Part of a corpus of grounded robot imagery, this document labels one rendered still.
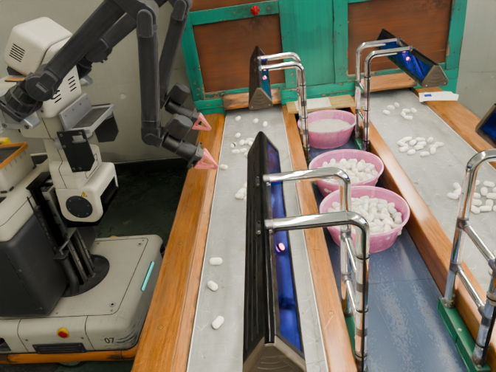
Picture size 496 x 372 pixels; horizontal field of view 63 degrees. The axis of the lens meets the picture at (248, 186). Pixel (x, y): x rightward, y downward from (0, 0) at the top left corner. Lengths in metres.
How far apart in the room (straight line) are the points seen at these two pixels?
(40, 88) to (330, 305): 1.00
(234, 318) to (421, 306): 0.47
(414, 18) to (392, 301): 1.47
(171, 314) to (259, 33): 1.46
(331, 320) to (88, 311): 1.19
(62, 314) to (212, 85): 1.28
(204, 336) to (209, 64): 1.47
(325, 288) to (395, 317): 0.19
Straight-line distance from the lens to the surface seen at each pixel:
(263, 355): 0.52
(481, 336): 0.96
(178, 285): 1.12
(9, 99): 1.43
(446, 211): 1.37
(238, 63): 2.14
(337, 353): 0.93
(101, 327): 1.85
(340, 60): 2.17
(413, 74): 1.53
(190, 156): 1.39
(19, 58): 1.55
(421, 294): 1.18
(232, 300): 1.08
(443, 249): 1.18
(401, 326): 1.10
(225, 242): 1.26
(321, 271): 1.09
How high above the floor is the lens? 1.51
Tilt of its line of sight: 30 degrees down
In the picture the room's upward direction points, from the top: 9 degrees counter-clockwise
